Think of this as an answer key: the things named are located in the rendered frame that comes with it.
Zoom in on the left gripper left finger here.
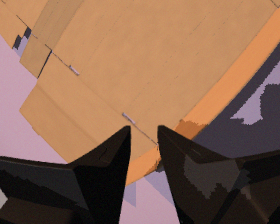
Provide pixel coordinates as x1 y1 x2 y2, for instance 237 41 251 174
0 126 131 224

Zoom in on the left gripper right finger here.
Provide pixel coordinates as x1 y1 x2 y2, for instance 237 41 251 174
157 125 280 224

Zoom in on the brown cardboard blank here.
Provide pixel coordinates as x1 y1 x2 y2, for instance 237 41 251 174
0 0 280 187

